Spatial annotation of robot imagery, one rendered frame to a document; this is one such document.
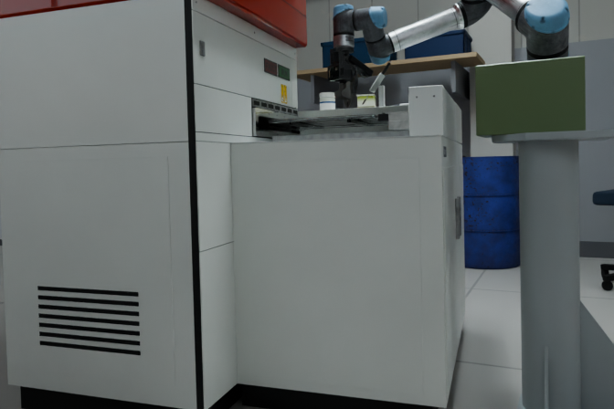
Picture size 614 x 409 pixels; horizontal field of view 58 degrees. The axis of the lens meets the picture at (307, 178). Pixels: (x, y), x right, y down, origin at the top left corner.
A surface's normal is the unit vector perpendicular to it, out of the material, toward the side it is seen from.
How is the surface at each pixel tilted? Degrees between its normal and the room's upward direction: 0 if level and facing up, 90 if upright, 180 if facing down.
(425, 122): 90
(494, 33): 90
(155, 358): 90
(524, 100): 90
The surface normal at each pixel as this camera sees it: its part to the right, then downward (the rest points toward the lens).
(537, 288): -0.69, 0.04
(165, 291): -0.33, 0.04
